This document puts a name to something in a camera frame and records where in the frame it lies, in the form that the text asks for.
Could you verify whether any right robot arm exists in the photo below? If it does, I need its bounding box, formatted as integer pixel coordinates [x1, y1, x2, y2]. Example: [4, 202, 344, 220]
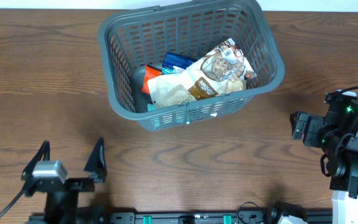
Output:
[290, 90, 358, 223]

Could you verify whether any beige pouch with label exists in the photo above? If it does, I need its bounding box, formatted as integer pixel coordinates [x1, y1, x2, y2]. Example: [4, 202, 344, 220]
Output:
[224, 75, 246, 94]

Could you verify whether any beige paper pouch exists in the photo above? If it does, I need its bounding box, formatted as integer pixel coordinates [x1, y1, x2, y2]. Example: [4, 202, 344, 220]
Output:
[147, 73, 196, 109]

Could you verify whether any grey plastic lattice basket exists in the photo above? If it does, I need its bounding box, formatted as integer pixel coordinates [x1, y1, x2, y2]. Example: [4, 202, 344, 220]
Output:
[98, 0, 285, 131]

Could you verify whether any teal snack packet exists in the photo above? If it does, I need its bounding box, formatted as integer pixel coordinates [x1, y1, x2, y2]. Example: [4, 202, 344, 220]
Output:
[147, 103, 155, 111]

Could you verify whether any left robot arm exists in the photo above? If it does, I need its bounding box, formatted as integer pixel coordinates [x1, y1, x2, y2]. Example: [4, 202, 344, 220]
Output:
[22, 138, 108, 223]

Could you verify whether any orange cracker sleeve pack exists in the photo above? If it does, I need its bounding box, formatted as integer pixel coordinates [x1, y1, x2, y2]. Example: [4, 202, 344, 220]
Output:
[140, 65, 162, 94]

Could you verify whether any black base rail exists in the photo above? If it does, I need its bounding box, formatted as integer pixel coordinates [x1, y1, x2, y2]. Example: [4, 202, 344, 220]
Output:
[27, 203, 333, 224]

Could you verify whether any brown cookie snack pouch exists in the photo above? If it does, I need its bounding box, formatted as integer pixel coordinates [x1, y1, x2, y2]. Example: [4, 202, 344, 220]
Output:
[183, 38, 257, 100]

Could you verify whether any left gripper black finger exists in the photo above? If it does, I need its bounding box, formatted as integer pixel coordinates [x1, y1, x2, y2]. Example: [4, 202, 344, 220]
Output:
[21, 141, 50, 180]
[84, 138, 108, 183]

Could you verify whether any tissue multipack blue side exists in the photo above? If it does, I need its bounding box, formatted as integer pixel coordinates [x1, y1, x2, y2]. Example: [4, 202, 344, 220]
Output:
[162, 52, 196, 75]

